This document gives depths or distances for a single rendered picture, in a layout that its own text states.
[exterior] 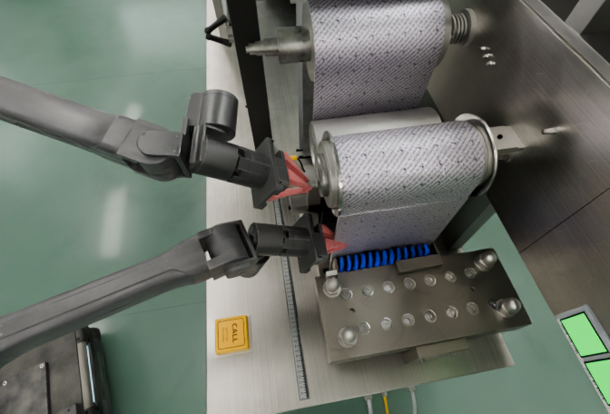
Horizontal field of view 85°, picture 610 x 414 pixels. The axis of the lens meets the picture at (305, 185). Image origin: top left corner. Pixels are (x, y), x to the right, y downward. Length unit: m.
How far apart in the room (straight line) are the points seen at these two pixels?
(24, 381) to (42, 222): 0.97
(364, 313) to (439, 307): 0.15
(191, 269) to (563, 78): 0.60
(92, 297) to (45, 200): 2.00
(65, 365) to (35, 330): 1.16
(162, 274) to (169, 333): 1.31
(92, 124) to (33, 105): 0.08
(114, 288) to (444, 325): 0.58
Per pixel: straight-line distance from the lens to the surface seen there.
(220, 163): 0.47
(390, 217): 0.62
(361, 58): 0.64
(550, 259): 0.67
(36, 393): 1.76
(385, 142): 0.54
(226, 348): 0.81
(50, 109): 0.57
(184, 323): 1.84
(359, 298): 0.71
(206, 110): 0.50
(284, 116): 1.16
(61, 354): 1.77
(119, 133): 0.50
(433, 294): 0.75
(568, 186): 0.61
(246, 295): 0.85
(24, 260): 2.38
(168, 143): 0.47
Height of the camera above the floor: 1.71
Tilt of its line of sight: 56 degrees down
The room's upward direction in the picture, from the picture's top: straight up
